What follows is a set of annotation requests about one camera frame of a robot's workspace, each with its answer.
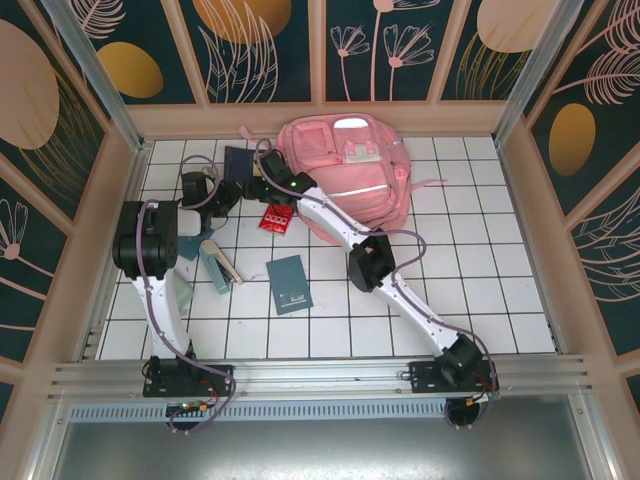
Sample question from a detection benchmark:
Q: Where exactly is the red ruler set package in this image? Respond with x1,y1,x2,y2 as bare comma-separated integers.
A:
257,200,296,235

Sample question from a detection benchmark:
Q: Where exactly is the navy hardcover book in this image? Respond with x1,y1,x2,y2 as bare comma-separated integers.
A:
223,145,255,185

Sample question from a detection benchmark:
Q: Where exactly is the small teal card holder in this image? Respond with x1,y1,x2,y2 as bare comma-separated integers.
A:
175,229,216,262

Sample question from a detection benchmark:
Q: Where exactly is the pink school backpack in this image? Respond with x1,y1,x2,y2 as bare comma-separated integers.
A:
237,113,446,246

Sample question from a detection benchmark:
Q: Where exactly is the teal and beige stapler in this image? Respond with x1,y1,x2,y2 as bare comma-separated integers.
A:
199,238,245,297

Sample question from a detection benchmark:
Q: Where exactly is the teal notebook with barcode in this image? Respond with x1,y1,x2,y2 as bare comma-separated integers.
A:
265,254,314,317

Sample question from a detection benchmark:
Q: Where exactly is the pale green pencil case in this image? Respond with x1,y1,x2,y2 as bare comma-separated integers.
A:
169,264,196,317

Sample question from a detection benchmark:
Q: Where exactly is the small wiring connector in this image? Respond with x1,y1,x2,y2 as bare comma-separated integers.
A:
462,389,502,407
167,399,214,417

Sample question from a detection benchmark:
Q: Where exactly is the grey sheet metal panel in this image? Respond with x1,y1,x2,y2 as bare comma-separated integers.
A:
49,419,601,480

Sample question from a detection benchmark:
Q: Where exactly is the aluminium side rail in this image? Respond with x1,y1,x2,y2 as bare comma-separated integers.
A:
79,142,154,361

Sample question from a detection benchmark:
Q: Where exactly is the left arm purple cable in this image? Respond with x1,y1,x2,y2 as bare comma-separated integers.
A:
134,154,239,436

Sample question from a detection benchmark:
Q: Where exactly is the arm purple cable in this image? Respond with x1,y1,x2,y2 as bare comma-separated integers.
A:
134,154,239,436
252,138,501,431

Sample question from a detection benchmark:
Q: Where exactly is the aluminium frame post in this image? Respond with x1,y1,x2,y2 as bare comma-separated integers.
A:
492,0,601,146
42,0,146,156

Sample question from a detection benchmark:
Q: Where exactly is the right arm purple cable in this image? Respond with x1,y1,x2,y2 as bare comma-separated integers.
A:
252,138,501,431

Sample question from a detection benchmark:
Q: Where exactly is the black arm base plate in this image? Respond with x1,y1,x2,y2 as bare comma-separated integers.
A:
408,359,501,396
143,363,235,399

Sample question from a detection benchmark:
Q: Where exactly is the aluminium mounting rail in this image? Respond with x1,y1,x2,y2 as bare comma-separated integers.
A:
47,355,594,404

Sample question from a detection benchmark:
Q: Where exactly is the perforated metal cable tray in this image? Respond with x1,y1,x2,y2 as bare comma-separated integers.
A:
67,402,571,424

